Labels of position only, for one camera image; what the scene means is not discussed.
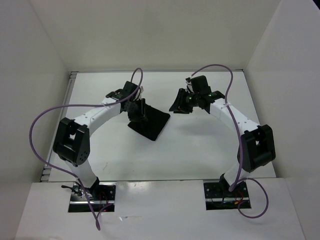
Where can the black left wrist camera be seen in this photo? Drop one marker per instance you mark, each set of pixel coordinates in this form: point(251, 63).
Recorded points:
point(127, 90)

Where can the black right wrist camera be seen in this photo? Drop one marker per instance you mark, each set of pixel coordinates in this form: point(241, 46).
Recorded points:
point(198, 85)

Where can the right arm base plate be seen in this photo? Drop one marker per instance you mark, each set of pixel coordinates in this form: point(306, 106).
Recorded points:
point(218, 198)

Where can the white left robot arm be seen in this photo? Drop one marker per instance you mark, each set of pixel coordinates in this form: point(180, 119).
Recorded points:
point(72, 140)

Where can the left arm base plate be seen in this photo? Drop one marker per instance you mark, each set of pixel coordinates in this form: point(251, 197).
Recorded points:
point(103, 201)

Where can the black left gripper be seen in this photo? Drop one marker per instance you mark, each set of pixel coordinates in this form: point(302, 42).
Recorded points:
point(141, 114)

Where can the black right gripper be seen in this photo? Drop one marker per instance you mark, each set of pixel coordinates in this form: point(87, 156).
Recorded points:
point(179, 103)

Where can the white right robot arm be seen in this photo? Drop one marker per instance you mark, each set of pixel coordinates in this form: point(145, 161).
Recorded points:
point(256, 147)

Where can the black skirt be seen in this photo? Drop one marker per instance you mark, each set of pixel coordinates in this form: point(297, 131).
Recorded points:
point(152, 124)

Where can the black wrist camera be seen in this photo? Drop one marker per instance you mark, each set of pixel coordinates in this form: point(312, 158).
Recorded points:
point(127, 90)
point(198, 85)

